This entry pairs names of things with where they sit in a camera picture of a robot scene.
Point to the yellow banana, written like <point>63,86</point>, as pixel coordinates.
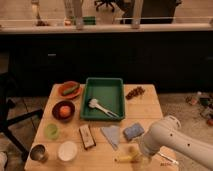
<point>132,156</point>

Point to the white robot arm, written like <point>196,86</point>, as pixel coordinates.
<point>165,132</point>

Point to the green plastic tray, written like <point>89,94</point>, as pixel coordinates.
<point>109,92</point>

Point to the white plastic utensil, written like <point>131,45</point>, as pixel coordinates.
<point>94,103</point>

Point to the green cucumber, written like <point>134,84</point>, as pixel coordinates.
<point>70,90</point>

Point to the bunch of dark grapes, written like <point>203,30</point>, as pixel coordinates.
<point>135,92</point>

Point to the orange plate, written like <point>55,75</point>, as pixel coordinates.
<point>67,85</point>

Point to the grey folded cloth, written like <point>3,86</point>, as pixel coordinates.
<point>111,133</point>

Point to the orange fruit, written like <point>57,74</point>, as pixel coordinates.
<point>65,111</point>

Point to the dark rectangular box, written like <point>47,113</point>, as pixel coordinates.
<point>86,136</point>

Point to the blue sponge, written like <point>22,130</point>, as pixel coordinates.
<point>133,131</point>

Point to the dark red bowl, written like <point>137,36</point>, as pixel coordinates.
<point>56,108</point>

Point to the small green cup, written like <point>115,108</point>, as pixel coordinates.
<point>51,131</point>

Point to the white bowl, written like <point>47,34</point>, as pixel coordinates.
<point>67,151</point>

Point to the black office chair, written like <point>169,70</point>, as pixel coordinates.
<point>99,3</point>

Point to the metal fork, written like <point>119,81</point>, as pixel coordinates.
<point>168,158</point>

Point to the metal cup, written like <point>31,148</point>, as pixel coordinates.
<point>39,153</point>

